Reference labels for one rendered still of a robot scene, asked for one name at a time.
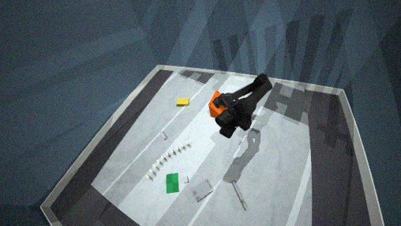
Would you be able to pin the yellow flat block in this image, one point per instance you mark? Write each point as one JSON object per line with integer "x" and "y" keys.
{"x": 183, "y": 102}

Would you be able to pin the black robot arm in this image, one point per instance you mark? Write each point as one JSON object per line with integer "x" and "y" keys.
{"x": 244, "y": 107}

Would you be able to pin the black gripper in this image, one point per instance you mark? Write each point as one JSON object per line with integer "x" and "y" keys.
{"x": 228, "y": 131}

